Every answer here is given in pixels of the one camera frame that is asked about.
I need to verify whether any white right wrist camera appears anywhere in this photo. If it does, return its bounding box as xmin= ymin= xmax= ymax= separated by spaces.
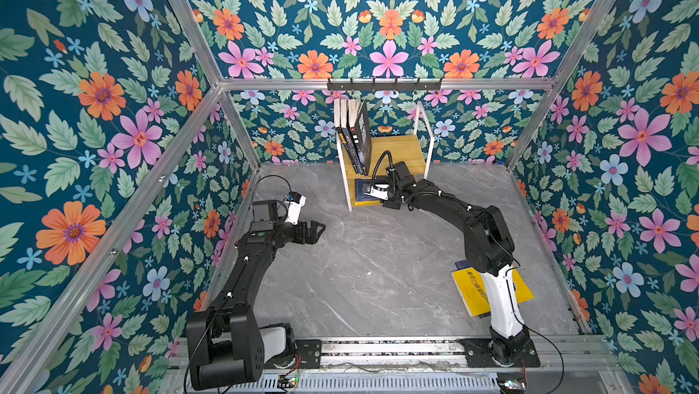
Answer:
xmin=362 ymin=183 xmax=390 ymax=200

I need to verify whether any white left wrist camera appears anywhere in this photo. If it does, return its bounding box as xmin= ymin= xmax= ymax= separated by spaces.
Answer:
xmin=284 ymin=191 xmax=306 ymax=225

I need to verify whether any yellow cartoon cover book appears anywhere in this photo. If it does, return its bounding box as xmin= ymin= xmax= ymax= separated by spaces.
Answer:
xmin=451 ymin=267 xmax=535 ymax=318

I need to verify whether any aluminium mounting rail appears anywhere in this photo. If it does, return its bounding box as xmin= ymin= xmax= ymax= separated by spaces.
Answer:
xmin=163 ymin=335 xmax=618 ymax=374

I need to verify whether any black hook rack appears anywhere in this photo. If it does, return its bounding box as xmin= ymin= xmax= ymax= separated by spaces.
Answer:
xmin=326 ymin=77 xmax=442 ymax=93

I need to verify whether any navy book yellow label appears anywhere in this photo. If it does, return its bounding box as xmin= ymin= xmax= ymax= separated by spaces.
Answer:
xmin=354 ymin=179 xmax=382 ymax=205

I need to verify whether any white wooden two-tier shelf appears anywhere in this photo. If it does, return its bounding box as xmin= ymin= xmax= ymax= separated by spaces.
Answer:
xmin=336 ymin=102 xmax=435 ymax=211

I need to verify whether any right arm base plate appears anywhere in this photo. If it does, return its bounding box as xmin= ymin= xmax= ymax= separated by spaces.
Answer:
xmin=460 ymin=339 xmax=542 ymax=369

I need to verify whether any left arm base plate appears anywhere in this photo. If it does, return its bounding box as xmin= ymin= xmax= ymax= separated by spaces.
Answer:
xmin=265 ymin=339 xmax=323 ymax=371

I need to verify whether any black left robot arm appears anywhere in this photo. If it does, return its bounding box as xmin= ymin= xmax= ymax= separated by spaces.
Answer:
xmin=183 ymin=192 xmax=326 ymax=390

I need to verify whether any black book leaning on shelf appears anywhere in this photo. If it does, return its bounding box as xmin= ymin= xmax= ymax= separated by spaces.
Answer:
xmin=333 ymin=97 xmax=360 ymax=174

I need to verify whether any black wolf cover book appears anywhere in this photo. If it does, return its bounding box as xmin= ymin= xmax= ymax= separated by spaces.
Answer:
xmin=347 ymin=99 xmax=371 ymax=176

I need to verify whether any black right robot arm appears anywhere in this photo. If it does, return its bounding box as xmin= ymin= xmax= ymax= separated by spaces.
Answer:
xmin=382 ymin=162 xmax=531 ymax=367

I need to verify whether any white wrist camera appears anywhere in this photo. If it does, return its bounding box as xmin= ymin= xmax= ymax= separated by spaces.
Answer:
xmin=362 ymin=183 xmax=390 ymax=200
xmin=284 ymin=191 xmax=306 ymax=225

